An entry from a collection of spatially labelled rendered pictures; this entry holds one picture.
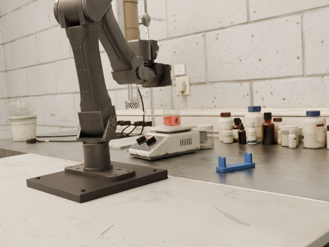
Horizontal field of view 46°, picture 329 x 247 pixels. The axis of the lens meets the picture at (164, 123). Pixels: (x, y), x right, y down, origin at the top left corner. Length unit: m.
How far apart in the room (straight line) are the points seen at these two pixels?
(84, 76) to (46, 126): 2.07
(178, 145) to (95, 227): 0.63
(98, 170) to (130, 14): 0.84
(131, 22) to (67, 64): 1.11
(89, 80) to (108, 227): 0.39
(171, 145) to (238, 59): 0.57
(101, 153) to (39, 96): 2.14
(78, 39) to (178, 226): 0.49
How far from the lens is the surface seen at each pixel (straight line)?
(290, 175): 0.92
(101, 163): 0.91
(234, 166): 0.98
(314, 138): 1.28
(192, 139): 1.25
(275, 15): 1.54
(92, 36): 0.90
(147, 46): 1.14
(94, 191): 0.79
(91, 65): 0.90
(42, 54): 2.93
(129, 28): 1.59
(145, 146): 1.20
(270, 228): 0.60
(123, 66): 1.03
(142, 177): 0.87
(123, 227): 0.63
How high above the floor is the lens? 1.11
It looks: 5 degrees down
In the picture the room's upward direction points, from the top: 4 degrees counter-clockwise
